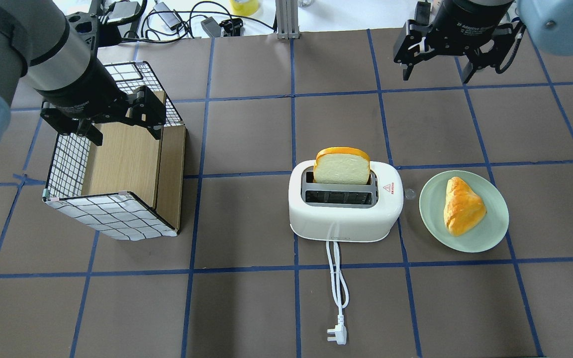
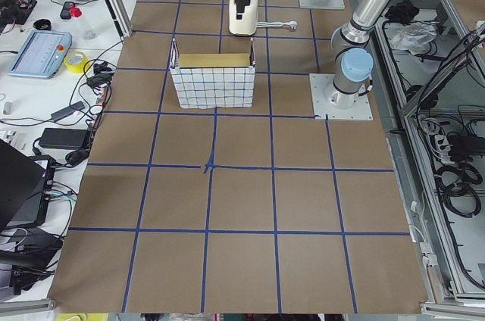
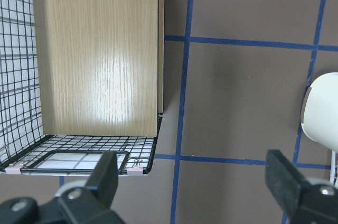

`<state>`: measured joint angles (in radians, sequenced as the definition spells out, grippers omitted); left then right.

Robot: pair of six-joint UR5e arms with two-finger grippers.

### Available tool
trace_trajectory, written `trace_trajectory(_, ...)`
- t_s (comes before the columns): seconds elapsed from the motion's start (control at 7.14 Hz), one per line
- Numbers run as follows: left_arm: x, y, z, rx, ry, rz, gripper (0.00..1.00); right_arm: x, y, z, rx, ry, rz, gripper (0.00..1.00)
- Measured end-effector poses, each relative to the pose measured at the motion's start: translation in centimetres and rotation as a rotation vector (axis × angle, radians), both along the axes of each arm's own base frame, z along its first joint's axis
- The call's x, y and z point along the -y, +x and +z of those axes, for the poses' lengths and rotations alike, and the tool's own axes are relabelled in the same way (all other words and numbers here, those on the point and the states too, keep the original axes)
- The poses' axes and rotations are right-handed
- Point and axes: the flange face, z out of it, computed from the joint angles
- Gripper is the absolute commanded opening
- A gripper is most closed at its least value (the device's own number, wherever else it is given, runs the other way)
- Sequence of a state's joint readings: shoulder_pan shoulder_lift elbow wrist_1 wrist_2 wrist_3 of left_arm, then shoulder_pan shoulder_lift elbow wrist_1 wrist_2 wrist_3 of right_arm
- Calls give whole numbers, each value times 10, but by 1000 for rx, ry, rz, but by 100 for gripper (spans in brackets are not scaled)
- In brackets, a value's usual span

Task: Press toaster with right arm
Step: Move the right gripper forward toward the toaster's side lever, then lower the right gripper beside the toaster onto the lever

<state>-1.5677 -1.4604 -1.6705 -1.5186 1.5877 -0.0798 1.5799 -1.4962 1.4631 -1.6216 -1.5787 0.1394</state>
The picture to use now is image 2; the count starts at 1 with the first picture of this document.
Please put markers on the cream white toaster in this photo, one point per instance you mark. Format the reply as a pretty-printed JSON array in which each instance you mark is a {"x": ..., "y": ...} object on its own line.
[{"x": 243, "y": 24}]

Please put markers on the checkered fabric storage basket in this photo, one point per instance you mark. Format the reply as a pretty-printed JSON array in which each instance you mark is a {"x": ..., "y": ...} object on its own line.
[{"x": 206, "y": 81}]

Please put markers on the crumpled white cloth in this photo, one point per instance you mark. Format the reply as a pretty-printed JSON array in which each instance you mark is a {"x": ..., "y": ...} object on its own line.
[{"x": 414, "y": 38}]

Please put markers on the red capped black device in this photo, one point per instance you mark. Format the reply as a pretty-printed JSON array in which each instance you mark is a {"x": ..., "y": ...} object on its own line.
[{"x": 70, "y": 10}]

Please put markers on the yellow tape roll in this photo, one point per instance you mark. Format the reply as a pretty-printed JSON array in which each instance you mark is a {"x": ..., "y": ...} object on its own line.
[{"x": 76, "y": 62}]

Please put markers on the small black bowl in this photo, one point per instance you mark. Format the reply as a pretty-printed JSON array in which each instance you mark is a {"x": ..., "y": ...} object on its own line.
[{"x": 42, "y": 24}]

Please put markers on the near teach pendant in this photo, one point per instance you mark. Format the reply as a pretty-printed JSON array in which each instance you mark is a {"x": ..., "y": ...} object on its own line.
[{"x": 41, "y": 55}]

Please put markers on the slim black adapter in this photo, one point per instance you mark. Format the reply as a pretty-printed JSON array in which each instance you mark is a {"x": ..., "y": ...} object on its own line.
[{"x": 67, "y": 111}]

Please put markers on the black power adapter brick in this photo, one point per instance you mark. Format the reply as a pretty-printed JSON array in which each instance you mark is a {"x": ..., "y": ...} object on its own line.
[{"x": 59, "y": 138}]

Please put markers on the white power strip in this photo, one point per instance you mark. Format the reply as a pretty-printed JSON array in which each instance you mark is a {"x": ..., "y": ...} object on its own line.
[{"x": 441, "y": 144}]

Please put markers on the black laptop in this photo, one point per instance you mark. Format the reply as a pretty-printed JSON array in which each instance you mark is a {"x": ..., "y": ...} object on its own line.
[{"x": 25, "y": 182}]

